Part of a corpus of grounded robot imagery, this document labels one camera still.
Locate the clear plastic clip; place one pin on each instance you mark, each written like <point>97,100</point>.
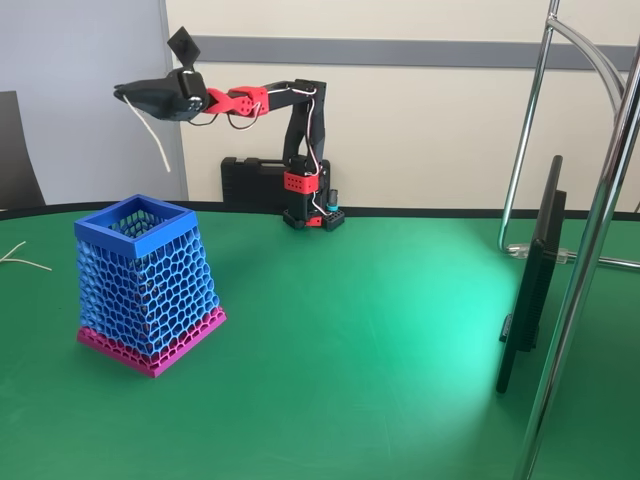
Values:
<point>520,250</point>

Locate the black monitor on stand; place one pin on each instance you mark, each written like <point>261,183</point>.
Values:
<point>530,300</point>

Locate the black bracket with small camera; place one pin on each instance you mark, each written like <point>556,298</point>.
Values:
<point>183,45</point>

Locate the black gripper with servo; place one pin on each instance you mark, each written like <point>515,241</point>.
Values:
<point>161,99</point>

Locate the blue and pink mesh basket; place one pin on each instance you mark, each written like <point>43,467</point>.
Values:
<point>150,280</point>

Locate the chrome tube stand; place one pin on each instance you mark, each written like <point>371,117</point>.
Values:
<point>574,300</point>

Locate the black plastic tool case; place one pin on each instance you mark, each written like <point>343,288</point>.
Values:
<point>250,182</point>

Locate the green table cloth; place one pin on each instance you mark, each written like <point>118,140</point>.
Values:
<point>320,375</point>

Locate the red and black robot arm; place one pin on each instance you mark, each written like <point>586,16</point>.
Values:
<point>300,130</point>

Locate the grey wall rail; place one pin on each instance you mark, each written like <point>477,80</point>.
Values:
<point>400,52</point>

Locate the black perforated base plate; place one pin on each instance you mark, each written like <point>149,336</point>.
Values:
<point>332,220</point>

